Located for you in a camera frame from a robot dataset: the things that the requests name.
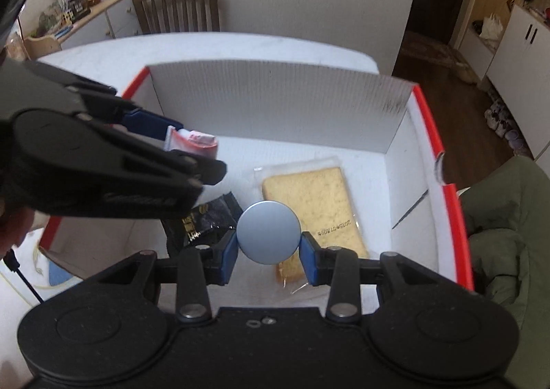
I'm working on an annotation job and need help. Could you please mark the white cabinet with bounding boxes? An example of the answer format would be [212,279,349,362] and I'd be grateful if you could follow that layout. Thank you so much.
[485,7,550,160]

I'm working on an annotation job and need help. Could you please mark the small green plant model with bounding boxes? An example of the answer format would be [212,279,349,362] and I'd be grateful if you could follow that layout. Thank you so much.
[38,9,61,33]

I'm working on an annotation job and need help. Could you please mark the white shoes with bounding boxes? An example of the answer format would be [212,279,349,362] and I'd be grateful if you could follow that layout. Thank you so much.
[485,99,514,136]

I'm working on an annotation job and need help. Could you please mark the round grey-blue tin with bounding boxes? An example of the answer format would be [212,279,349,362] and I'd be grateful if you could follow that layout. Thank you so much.
[236,200,301,265]

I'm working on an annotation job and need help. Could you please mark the black snack packet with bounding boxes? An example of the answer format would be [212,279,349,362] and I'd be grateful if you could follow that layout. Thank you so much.
[161,191,239,256]

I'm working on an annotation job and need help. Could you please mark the sliced bread in clear packet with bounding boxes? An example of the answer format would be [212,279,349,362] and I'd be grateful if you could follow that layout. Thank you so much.
[251,155,372,295]

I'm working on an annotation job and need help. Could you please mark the black cable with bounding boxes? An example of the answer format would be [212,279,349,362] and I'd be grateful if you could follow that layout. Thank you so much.
[2,248,44,304]

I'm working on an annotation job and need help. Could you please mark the dark building block model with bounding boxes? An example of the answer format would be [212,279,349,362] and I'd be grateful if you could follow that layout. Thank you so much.
[64,0,93,22]

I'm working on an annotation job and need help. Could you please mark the red and white cardboard box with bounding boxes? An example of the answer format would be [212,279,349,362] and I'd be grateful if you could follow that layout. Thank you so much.
[38,63,475,299]

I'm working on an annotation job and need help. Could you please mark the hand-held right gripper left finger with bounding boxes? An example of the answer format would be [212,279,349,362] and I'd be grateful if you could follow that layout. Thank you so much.
[97,229,238,325]

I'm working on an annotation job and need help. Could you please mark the patterned door rug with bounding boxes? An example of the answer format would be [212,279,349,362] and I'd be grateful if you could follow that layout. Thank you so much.
[401,30,460,69]

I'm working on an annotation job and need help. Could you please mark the small red and white packet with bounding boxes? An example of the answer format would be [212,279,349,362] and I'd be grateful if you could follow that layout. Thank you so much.
[164,126,219,160]

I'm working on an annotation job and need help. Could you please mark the green jacket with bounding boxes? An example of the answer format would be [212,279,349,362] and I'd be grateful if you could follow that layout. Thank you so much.
[462,155,550,316]

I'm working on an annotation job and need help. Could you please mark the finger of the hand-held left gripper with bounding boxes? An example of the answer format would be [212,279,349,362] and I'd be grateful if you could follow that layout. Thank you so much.
[64,86,183,152]
[99,123,228,189]

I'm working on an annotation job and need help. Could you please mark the white carrier bag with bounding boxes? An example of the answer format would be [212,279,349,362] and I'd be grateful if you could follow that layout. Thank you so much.
[478,13,503,41]

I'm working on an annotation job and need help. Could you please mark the brown wooden chair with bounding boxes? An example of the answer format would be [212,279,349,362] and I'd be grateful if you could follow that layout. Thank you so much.
[132,0,221,35]

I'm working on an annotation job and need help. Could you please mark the person's left hand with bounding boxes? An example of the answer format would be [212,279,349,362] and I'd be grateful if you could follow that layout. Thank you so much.
[0,205,39,253]

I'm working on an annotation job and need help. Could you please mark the grey shoes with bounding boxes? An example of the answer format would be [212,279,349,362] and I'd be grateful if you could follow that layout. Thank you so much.
[507,129,531,156]

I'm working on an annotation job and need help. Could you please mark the wooden sideboard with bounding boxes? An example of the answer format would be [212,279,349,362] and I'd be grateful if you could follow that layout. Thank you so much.
[56,0,144,48]

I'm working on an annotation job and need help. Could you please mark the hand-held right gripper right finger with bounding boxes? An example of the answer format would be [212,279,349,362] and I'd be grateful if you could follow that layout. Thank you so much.
[299,231,448,325]

